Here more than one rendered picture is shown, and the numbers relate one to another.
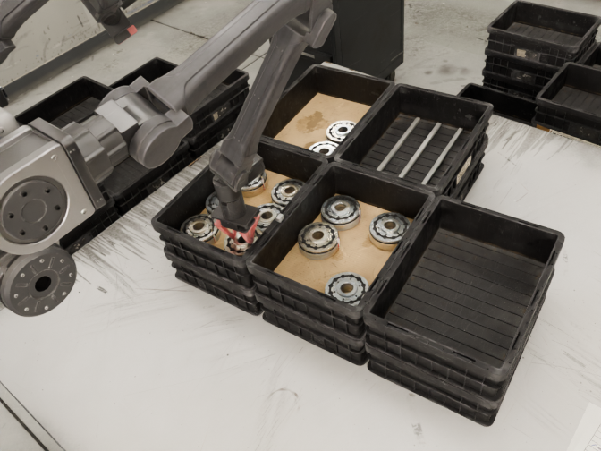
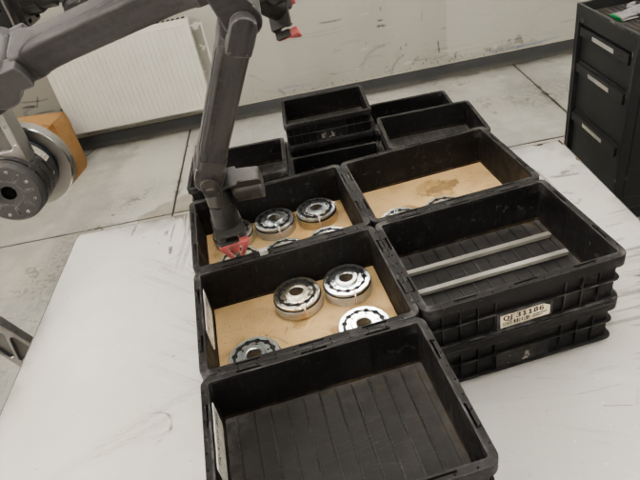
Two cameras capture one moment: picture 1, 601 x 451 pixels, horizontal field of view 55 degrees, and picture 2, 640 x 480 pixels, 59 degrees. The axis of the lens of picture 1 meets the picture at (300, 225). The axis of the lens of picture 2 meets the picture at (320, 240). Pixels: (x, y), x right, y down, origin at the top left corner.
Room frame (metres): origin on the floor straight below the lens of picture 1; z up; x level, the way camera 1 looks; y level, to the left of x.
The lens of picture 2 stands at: (0.38, -0.74, 1.65)
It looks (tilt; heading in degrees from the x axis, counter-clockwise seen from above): 36 degrees down; 45
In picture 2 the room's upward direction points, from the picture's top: 12 degrees counter-clockwise
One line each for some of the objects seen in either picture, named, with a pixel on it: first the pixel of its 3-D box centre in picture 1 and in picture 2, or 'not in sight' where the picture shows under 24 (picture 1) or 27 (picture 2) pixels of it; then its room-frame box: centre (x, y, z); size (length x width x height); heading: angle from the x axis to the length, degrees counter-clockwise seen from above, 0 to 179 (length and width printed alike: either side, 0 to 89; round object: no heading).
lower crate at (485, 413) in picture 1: (460, 319); not in sight; (0.74, -0.33, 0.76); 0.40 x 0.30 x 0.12; 141
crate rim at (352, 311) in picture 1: (343, 231); (297, 296); (0.93, -0.10, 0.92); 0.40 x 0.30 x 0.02; 141
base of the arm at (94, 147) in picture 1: (88, 151); not in sight; (0.66, 0.27, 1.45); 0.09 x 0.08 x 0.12; 43
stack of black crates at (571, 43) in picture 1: (535, 67); not in sight; (2.26, -1.21, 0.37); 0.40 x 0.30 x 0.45; 44
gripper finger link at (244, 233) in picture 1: (242, 228); (233, 245); (0.99, 0.14, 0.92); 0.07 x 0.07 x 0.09; 56
